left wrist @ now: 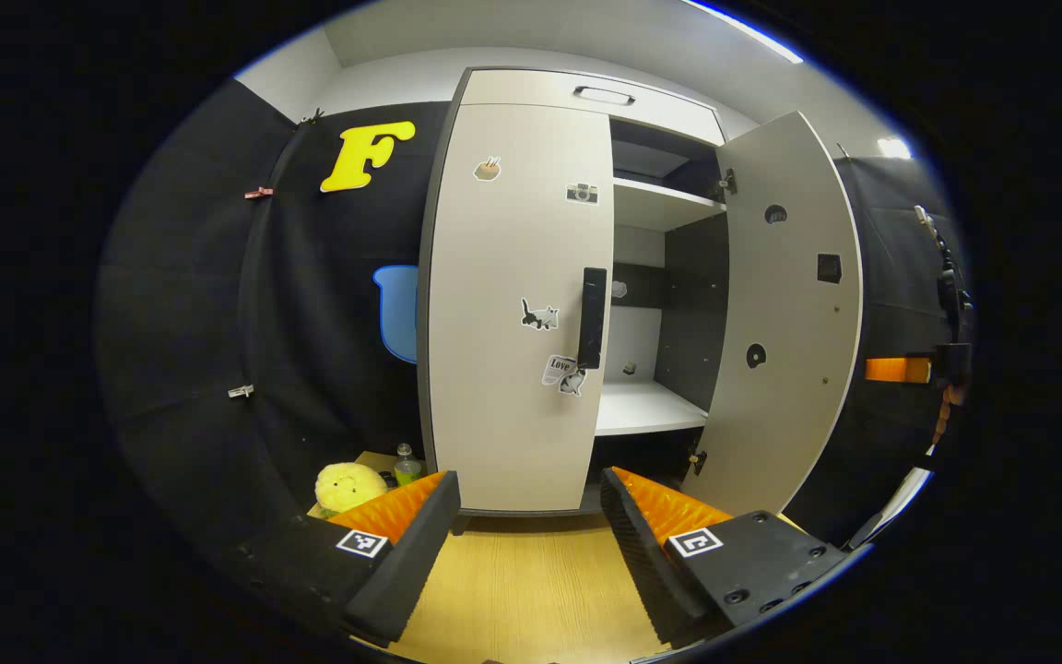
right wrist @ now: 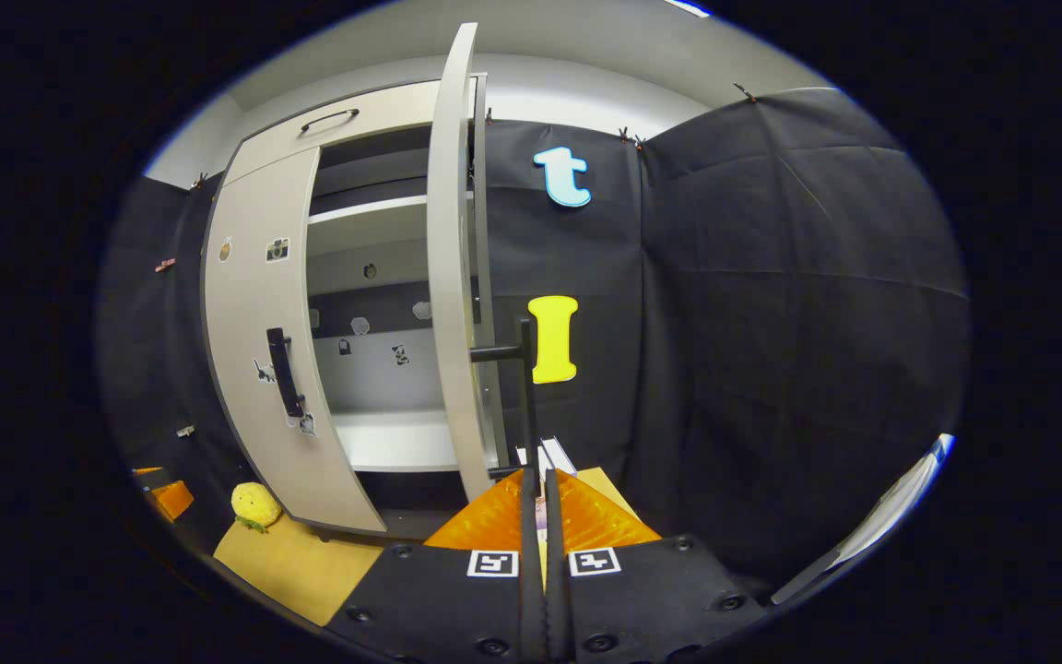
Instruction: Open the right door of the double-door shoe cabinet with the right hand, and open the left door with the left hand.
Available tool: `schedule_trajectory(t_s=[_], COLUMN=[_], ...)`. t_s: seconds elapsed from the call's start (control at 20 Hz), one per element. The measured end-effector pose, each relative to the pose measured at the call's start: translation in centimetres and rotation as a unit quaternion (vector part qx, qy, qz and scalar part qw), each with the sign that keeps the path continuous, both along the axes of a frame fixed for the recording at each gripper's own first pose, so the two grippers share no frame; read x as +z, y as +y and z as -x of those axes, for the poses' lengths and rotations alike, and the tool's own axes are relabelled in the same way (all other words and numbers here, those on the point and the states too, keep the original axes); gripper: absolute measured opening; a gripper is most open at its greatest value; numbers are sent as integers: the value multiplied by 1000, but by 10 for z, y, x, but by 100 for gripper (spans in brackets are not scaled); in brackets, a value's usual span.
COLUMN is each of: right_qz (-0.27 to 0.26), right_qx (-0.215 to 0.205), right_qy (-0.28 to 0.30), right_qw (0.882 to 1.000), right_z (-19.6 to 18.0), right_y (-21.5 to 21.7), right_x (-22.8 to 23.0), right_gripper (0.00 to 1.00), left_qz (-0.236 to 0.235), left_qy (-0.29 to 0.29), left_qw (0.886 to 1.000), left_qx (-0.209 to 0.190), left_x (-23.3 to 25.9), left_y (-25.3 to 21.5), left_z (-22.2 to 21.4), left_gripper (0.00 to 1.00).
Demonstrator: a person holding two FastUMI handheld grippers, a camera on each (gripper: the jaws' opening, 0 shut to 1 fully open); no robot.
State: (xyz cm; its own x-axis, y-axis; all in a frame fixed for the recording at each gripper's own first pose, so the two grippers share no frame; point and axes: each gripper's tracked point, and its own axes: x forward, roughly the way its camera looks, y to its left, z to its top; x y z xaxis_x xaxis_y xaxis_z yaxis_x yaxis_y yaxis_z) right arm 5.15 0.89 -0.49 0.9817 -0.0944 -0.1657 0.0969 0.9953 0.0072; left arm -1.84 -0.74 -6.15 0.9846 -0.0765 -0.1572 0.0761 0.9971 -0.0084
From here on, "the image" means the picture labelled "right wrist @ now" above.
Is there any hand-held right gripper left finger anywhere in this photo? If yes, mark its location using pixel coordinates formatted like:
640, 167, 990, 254
324, 466, 546, 664

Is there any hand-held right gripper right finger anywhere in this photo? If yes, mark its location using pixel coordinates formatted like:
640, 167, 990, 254
545, 468, 768, 664

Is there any black door handle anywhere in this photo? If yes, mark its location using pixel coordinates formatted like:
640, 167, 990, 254
265, 326, 307, 419
470, 317, 541, 482

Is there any beige cabinet door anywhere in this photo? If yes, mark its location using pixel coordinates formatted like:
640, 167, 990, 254
426, 22, 497, 504
202, 145, 391, 535

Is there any grey double-door shoe cabinet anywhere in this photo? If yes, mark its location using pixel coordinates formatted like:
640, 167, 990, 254
202, 74, 506, 542

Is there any white thick cabinet shelf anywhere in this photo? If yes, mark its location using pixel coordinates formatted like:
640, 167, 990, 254
332, 409, 501, 474

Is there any white thin cabinet shelf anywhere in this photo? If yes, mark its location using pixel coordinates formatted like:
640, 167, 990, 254
307, 192, 477, 228

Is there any beige cabinet drawer front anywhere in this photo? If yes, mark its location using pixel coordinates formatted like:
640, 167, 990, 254
234, 77, 488, 187

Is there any yellow plush toy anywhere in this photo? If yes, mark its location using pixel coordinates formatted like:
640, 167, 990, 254
230, 480, 284, 535

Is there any black backdrop cloth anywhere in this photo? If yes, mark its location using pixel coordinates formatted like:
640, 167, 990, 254
96, 173, 230, 547
471, 87, 972, 596

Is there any black drawer handle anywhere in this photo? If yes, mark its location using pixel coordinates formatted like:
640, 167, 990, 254
299, 108, 361, 133

